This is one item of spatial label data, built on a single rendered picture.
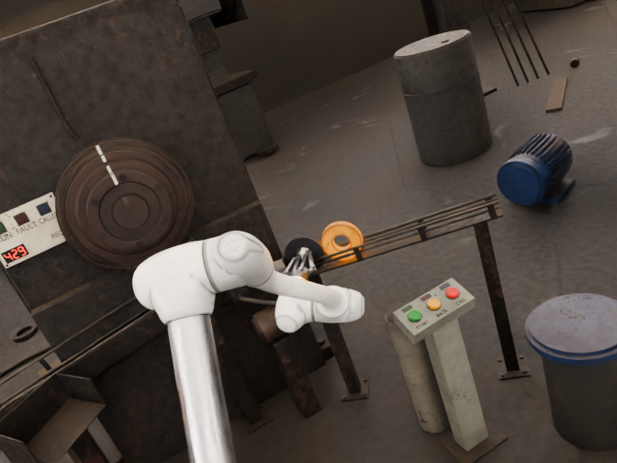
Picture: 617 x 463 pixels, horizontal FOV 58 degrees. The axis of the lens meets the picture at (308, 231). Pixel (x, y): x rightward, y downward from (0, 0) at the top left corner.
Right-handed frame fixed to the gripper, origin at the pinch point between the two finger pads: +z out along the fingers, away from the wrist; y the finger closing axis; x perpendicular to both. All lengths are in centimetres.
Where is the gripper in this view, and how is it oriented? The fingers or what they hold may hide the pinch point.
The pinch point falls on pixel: (304, 252)
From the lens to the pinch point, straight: 211.8
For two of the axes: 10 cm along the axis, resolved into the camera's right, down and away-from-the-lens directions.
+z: 1.2, -5.4, 8.3
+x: -3.3, -8.1, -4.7
